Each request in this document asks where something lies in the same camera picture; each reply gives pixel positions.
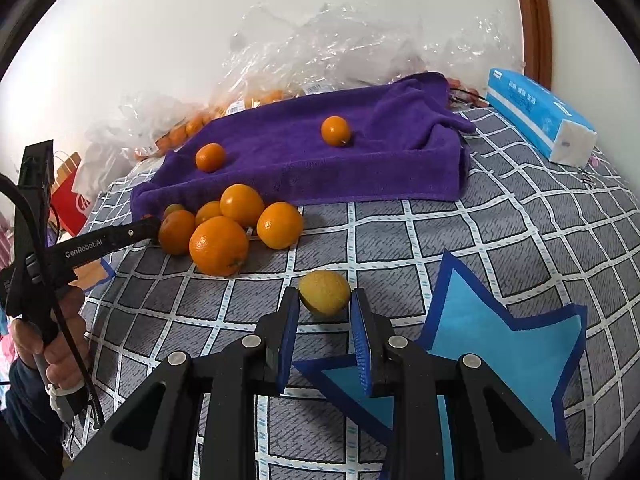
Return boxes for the clear plastic bags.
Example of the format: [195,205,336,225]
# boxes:
[86,0,525,162]

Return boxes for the grey checked blanket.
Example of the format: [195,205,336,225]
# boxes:
[82,110,639,479]

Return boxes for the orange pile top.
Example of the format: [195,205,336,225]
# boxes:
[220,183,265,228]

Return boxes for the orange on towel right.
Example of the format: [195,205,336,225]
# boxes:
[320,116,352,148]

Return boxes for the purple towel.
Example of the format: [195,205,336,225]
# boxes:
[130,73,475,219]

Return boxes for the orange on towel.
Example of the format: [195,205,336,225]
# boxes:
[194,143,227,174]
[320,116,352,148]

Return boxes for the orange pile right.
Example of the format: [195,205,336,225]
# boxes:
[256,202,304,250]

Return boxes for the orange pile left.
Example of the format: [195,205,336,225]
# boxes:
[157,209,195,256]

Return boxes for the large orange front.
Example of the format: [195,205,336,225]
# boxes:
[189,216,250,278]

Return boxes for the brown wooden door frame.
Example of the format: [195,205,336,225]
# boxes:
[518,0,553,90]

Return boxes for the small orange pile middle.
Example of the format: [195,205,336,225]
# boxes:
[195,200,221,226]

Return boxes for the blue tissue pack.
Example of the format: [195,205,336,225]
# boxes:
[487,68,598,168]

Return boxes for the black cable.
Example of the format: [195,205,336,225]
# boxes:
[0,173,106,428]

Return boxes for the red paper bag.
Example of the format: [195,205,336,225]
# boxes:
[51,152,91,236]

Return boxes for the person's left hand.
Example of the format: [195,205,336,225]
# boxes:
[9,287,90,389]

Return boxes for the orange on towel left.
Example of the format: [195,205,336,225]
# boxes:
[194,143,227,174]

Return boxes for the yellow-green lemon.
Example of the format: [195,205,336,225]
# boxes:
[298,270,350,316]

